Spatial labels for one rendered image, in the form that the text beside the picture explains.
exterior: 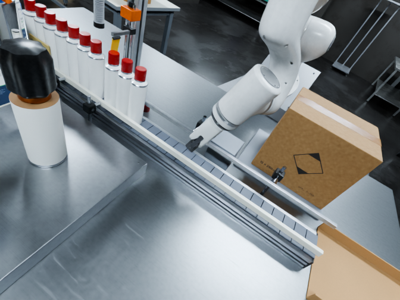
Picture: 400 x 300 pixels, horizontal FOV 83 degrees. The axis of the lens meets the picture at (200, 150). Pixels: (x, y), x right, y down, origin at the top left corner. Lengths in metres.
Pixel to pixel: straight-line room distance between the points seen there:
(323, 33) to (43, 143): 0.92
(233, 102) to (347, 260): 0.64
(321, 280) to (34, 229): 0.74
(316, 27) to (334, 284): 0.82
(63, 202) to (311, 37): 0.92
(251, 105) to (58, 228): 0.50
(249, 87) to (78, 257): 0.53
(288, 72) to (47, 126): 0.56
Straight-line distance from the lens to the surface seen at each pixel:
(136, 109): 0.77
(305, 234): 0.79
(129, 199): 0.69
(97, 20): 0.95
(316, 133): 0.78
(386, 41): 7.53
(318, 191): 0.90
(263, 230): 0.72
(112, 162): 0.70
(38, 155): 0.67
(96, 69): 0.85
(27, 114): 0.58
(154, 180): 0.73
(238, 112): 0.54
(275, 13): 0.52
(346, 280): 0.89
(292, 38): 0.53
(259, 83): 0.50
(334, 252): 0.91
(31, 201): 0.65
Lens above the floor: 1.41
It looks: 42 degrees down
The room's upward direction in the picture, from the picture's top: 24 degrees clockwise
